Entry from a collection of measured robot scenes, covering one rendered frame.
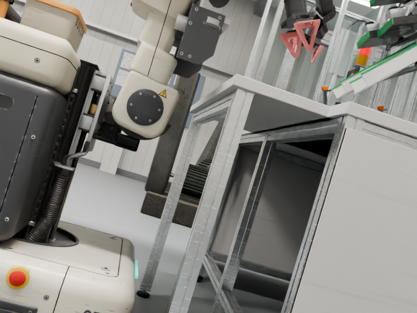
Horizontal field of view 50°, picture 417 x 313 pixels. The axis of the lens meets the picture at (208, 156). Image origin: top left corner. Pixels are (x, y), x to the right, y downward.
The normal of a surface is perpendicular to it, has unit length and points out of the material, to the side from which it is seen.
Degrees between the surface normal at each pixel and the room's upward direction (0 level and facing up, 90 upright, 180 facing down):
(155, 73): 90
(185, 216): 90
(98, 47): 90
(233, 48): 90
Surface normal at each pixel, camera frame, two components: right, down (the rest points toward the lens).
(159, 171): -0.01, 0.18
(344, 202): 0.12, 0.01
